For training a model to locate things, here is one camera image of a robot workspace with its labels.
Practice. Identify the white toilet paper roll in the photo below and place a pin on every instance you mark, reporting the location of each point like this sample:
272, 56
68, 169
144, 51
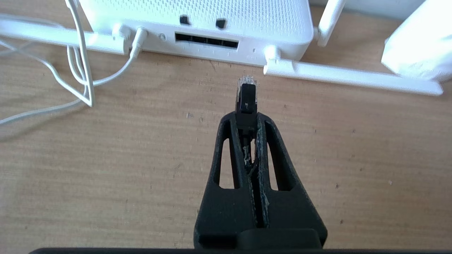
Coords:
420, 46

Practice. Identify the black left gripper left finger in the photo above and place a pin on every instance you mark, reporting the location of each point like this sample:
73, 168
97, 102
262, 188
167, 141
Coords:
226, 211

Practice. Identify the white router with antennas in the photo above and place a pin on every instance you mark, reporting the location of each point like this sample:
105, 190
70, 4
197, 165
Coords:
197, 17

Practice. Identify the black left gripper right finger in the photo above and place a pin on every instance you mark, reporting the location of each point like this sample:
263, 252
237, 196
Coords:
293, 211

